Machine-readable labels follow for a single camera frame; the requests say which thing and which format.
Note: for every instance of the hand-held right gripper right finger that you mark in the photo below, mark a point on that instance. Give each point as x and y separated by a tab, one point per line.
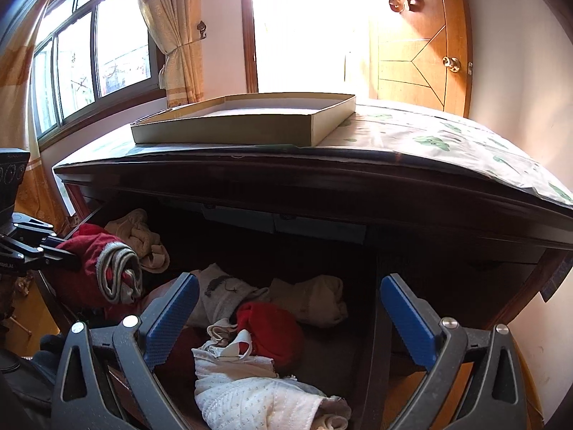
407	318

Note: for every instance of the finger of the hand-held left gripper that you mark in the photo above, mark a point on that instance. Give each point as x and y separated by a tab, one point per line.
40	235
44	257

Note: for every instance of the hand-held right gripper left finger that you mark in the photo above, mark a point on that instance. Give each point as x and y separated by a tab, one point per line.
172	322

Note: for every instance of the red garment with grey band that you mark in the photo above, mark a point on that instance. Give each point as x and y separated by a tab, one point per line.
85	251

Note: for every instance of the grey underwear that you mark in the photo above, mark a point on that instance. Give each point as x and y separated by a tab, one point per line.
219	295

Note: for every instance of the beige underwear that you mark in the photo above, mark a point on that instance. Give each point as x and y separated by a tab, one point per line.
313	300

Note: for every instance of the white quilted underwear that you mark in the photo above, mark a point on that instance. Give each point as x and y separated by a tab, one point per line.
241	394

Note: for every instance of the red underwear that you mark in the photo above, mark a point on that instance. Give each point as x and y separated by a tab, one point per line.
273	331

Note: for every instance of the shallow cardboard box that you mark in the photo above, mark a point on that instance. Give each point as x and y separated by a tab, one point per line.
224	132

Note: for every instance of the tan underwear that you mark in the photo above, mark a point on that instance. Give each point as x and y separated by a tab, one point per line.
143	242

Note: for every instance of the yellow patterned curtain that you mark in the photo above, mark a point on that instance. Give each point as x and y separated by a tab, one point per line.
179	67
40	192

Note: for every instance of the dark wooden dresser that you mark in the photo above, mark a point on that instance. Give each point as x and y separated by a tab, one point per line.
358	179

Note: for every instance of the window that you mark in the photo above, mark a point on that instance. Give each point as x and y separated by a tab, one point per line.
121	40

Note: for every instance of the green cloud print tablecloth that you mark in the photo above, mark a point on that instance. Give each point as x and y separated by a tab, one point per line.
403	139

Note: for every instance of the curtain tieback hook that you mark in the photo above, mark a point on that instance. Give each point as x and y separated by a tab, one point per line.
202	30

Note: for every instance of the orange wooden door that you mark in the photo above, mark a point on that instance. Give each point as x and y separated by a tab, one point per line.
412	67

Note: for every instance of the metal door knob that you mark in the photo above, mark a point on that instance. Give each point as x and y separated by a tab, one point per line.
451	64

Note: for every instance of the brown wooden door frame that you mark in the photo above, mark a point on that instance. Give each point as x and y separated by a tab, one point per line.
249	31

